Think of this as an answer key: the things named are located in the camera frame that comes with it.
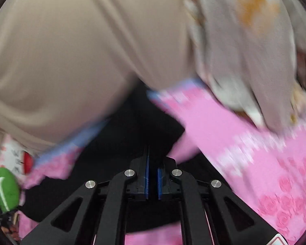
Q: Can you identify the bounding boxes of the black pants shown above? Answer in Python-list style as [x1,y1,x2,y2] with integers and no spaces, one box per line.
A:
[19,81,236,234]

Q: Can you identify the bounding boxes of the pink rose bed sheet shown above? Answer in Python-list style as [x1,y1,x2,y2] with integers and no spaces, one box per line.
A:
[17,78,306,245]

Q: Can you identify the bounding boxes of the white cartoon face pillow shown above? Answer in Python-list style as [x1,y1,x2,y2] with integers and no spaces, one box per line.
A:
[0,135,34,180]

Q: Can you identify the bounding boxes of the green pillow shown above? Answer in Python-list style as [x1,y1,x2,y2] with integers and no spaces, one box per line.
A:
[0,167,20,213]

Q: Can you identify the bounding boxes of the beige curtain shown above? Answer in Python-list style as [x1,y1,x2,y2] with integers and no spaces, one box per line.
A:
[0,0,195,152]

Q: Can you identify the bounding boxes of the grey floral blanket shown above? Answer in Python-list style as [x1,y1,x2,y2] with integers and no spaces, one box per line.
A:
[183,0,306,133]

